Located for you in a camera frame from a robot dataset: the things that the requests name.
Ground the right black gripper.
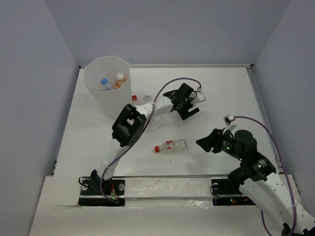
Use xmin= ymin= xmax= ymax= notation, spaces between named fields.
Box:
xmin=194 ymin=127 xmax=244 ymax=161

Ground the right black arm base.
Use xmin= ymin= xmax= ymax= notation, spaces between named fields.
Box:
xmin=210 ymin=178 xmax=255 ymax=207

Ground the clear bottle blue cap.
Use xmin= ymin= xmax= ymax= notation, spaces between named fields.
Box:
xmin=94 ymin=78 xmax=114 ymax=92

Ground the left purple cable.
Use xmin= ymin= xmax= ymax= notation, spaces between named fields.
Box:
xmin=99 ymin=78 xmax=202 ymax=204

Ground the orange tea bottle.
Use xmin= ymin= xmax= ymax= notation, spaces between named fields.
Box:
xmin=115 ymin=73 xmax=127 ymax=89

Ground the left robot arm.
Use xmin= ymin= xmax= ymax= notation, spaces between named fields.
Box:
xmin=90 ymin=83 xmax=206 ymax=196

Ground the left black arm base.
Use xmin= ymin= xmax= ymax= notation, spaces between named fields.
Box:
xmin=78 ymin=177 xmax=126 ymax=207

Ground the clear unlabelled crushed bottle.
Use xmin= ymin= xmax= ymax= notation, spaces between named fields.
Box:
xmin=143 ymin=94 xmax=164 ymax=131

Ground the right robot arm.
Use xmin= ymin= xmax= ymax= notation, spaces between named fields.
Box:
xmin=196 ymin=129 xmax=315 ymax=236

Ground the crushed red cap cola bottle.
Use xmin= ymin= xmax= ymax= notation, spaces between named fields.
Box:
xmin=154 ymin=139 xmax=187 ymax=155

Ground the red cap red label bottle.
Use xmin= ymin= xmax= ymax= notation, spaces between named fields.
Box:
xmin=132 ymin=95 xmax=142 ymax=106

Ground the purple cable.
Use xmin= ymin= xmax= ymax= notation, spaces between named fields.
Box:
xmin=233 ymin=116 xmax=295 ymax=236
xmin=99 ymin=78 xmax=202 ymax=204

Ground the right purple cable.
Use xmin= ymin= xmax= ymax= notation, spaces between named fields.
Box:
xmin=233 ymin=116 xmax=295 ymax=236

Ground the white octagonal plastic bin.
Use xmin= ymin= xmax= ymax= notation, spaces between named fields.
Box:
xmin=84 ymin=56 xmax=132 ymax=118

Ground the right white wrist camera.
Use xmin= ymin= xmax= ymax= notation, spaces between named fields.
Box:
xmin=223 ymin=115 xmax=237 ymax=134

